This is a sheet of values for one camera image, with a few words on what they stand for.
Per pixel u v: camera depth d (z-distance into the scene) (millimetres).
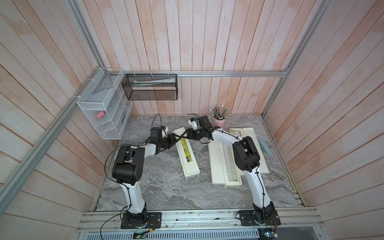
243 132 1008
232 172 879
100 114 821
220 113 1075
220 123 1044
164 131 842
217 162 865
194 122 952
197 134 902
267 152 936
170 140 880
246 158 602
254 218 726
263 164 860
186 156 876
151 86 1040
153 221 730
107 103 703
